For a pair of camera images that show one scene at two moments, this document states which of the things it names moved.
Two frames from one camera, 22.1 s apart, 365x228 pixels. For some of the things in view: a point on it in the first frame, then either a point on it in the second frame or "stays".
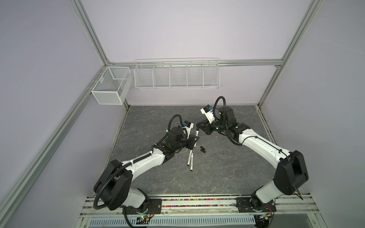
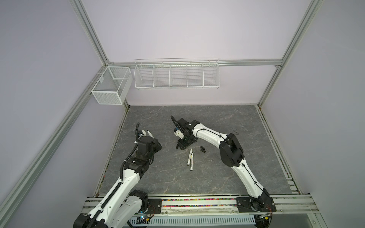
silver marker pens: [190, 155] stays
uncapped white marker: [192, 161] stays
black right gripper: [206, 126] to [182, 145]
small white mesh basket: [112, 86] stays
